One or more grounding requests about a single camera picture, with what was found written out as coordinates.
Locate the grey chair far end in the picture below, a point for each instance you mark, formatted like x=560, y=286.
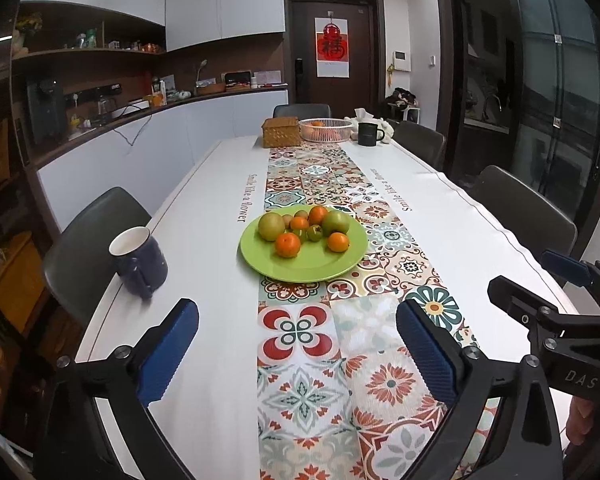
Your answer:
x=303, y=111

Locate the orange with stem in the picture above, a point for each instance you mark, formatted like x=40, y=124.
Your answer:
x=316, y=215

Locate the dark wooden door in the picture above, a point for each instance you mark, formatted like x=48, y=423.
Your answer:
x=365, y=87

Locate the large green apple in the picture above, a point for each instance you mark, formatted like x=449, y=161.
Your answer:
x=335, y=221

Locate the green plate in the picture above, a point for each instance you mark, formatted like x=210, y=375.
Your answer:
x=314, y=263

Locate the grey chair right far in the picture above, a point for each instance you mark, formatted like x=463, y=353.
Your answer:
x=425, y=143

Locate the dark blue mug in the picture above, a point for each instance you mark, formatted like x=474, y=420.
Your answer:
x=139, y=261

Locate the grey chair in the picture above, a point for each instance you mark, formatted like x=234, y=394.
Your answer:
x=78, y=268
x=425, y=143
x=532, y=220

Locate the small green fruit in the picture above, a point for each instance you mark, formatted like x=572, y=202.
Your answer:
x=314, y=233

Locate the grey chair left side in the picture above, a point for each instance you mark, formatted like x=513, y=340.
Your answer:
x=78, y=268

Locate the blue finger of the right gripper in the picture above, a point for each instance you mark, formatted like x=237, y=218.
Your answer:
x=531, y=310
x=579, y=273

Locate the woven wicker box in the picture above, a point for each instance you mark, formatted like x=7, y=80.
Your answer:
x=281, y=132

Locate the grey chair right near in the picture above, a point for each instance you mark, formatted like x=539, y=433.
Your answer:
x=532, y=220

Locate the red calendar poster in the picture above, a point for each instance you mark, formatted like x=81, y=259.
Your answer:
x=332, y=48

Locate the pink wire fruit basket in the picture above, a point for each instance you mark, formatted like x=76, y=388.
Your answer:
x=325, y=130

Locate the person's hand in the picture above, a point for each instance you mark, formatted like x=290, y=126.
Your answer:
x=580, y=420

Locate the black coffee machine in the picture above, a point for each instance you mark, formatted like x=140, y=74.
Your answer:
x=47, y=111

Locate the small brown kiwi on plate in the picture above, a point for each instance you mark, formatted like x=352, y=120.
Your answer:
x=286, y=219

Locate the small orange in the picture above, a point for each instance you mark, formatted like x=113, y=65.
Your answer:
x=298, y=223

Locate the patterned table runner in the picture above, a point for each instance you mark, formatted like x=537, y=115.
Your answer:
x=339, y=395

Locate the yellow-green pear on plate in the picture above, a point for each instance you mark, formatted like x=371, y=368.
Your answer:
x=270, y=226

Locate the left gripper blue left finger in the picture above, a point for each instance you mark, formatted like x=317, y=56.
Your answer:
x=74, y=441

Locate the black mug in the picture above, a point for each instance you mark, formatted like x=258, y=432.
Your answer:
x=369, y=134

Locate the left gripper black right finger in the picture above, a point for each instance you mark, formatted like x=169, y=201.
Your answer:
x=523, y=442

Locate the white plush toy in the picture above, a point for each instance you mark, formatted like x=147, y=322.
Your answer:
x=361, y=116

